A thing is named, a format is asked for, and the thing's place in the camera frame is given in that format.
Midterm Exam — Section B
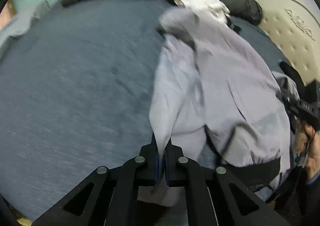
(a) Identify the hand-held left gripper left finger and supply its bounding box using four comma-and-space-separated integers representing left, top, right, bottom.
31, 131, 163, 226

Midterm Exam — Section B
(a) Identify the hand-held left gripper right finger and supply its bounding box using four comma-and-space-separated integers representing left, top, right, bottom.
164, 137, 290, 226

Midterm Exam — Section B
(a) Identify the person's right hand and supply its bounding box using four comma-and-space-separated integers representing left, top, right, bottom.
294, 125, 320, 181

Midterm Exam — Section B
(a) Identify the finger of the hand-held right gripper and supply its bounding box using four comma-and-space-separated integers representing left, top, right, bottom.
276, 91, 300, 114

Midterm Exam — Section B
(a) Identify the cream tufted headboard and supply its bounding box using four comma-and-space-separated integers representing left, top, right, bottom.
246, 0, 320, 84

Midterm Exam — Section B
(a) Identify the bed with blue sheet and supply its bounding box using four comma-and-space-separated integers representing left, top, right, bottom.
0, 0, 295, 221

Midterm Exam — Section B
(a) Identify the pink curtain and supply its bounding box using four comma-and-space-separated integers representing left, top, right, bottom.
0, 0, 17, 29

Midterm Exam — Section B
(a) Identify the grey jacket with black trim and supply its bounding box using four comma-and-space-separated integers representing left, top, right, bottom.
137, 4, 300, 208

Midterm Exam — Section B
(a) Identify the light grey sheet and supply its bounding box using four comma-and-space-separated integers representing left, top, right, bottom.
0, 0, 58, 54

